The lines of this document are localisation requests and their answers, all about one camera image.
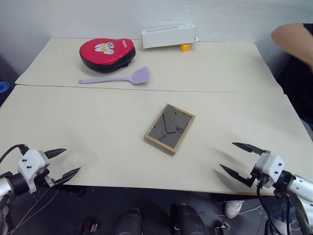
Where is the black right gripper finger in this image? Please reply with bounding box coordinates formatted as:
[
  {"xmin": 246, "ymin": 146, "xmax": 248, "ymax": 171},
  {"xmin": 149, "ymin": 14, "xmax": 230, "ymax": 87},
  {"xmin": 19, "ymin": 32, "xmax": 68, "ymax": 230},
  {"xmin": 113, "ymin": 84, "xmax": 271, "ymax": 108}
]
[
  {"xmin": 232, "ymin": 142, "xmax": 268, "ymax": 156},
  {"xmin": 219, "ymin": 164, "xmax": 255, "ymax": 188}
]

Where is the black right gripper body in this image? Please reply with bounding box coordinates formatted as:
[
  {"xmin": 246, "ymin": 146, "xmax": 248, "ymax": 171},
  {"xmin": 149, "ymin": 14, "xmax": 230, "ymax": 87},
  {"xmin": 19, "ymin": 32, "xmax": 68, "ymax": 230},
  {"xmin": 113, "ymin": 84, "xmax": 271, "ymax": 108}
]
[{"xmin": 250, "ymin": 166, "xmax": 269, "ymax": 189}]

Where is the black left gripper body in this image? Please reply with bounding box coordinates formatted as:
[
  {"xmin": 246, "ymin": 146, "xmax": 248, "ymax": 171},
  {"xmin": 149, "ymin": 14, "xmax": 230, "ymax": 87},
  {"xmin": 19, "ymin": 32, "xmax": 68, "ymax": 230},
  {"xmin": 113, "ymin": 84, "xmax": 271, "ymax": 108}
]
[{"xmin": 36, "ymin": 168, "xmax": 55, "ymax": 189}]

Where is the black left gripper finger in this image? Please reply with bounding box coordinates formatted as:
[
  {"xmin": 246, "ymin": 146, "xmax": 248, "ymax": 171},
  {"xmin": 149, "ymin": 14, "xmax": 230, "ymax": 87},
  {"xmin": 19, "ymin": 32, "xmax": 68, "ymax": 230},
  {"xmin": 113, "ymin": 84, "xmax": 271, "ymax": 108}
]
[
  {"xmin": 45, "ymin": 148, "xmax": 67, "ymax": 160},
  {"xmin": 51, "ymin": 167, "xmax": 82, "ymax": 188}
]

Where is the white shoe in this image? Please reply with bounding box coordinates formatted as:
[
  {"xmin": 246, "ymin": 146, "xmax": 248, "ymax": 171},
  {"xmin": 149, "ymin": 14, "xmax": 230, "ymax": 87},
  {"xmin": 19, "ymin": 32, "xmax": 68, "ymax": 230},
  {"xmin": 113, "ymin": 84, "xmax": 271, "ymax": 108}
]
[{"xmin": 224, "ymin": 200, "xmax": 245, "ymax": 219}]

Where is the dark rounded shape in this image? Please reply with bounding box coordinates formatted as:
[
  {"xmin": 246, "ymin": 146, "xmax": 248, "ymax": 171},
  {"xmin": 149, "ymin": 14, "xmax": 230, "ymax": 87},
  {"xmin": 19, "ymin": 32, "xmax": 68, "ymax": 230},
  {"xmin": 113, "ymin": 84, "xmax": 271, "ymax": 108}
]
[
  {"xmin": 170, "ymin": 203, "xmax": 209, "ymax": 235},
  {"xmin": 116, "ymin": 208, "xmax": 143, "ymax": 235}
]

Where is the person dark clothing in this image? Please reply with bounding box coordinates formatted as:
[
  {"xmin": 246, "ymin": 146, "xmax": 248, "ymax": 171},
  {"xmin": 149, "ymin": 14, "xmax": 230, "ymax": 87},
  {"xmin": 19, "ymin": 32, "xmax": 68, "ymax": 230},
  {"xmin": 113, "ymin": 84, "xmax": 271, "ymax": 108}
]
[{"xmin": 281, "ymin": 23, "xmax": 313, "ymax": 123}]

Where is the red boxing pad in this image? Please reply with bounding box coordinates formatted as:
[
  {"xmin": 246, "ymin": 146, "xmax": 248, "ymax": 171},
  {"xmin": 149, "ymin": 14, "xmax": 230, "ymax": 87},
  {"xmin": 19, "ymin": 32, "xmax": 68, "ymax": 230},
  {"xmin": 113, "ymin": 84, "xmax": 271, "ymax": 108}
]
[{"xmin": 79, "ymin": 38, "xmax": 136, "ymax": 73}]

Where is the purple silicone spatula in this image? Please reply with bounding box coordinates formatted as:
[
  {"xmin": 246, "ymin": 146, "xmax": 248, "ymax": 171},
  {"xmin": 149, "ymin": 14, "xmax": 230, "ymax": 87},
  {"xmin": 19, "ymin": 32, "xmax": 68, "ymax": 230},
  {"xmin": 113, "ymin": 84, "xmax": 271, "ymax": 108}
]
[{"xmin": 78, "ymin": 66, "xmax": 152, "ymax": 86}]

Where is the long white cardboard box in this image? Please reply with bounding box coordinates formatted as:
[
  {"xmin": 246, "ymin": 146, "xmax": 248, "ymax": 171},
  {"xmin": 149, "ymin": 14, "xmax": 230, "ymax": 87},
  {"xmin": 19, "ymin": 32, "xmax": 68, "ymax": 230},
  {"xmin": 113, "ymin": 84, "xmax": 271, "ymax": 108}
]
[{"xmin": 141, "ymin": 23, "xmax": 200, "ymax": 51}]

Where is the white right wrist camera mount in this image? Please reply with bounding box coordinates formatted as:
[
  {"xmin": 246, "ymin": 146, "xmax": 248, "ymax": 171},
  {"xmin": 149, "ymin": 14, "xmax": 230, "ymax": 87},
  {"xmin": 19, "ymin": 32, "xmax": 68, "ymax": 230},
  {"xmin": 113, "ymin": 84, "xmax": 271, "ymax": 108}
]
[{"xmin": 255, "ymin": 150, "xmax": 286, "ymax": 189}]

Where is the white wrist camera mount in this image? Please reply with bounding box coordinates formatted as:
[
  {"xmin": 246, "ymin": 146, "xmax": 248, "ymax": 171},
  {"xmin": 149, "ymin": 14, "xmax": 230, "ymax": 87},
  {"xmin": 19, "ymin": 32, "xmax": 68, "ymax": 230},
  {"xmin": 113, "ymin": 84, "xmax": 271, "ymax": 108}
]
[
  {"xmin": 17, "ymin": 149, "xmax": 51, "ymax": 194},
  {"xmin": 255, "ymin": 150, "xmax": 286, "ymax": 189}
]

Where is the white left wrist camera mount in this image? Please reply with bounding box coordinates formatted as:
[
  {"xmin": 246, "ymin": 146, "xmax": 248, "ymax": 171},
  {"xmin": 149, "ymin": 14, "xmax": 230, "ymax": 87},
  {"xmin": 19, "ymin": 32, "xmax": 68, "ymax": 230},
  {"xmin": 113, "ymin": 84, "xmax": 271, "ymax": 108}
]
[{"xmin": 17, "ymin": 149, "xmax": 51, "ymax": 194}]

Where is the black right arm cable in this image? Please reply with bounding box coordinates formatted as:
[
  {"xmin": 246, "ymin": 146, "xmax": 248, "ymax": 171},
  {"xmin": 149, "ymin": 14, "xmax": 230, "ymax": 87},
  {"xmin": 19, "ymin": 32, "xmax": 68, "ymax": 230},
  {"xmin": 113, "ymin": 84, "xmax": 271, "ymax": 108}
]
[{"xmin": 256, "ymin": 180, "xmax": 294, "ymax": 235}]

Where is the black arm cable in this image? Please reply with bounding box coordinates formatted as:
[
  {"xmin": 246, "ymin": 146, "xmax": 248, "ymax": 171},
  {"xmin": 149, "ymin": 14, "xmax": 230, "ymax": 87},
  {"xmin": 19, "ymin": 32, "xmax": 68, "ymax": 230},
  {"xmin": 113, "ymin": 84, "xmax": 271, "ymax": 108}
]
[
  {"xmin": 0, "ymin": 144, "xmax": 29, "ymax": 165},
  {"xmin": 256, "ymin": 180, "xmax": 294, "ymax": 235}
]

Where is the thin grey cord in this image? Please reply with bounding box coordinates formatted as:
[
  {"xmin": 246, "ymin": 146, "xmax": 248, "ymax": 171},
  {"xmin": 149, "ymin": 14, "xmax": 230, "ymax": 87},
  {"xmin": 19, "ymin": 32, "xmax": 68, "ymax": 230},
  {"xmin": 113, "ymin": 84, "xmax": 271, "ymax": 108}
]
[{"xmin": 6, "ymin": 189, "xmax": 60, "ymax": 235}]

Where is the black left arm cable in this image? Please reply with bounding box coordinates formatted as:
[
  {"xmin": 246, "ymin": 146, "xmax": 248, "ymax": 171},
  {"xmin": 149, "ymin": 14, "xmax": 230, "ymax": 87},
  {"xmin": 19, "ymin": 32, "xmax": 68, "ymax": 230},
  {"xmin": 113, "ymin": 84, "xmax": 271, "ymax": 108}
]
[{"xmin": 0, "ymin": 144, "xmax": 29, "ymax": 165}]

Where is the wooden picture frame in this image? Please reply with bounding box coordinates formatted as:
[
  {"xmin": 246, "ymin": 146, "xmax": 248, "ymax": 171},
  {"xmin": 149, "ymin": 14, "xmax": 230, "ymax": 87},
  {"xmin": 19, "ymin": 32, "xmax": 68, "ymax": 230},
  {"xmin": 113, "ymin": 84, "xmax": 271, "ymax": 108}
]
[{"xmin": 143, "ymin": 103, "xmax": 196, "ymax": 156}]

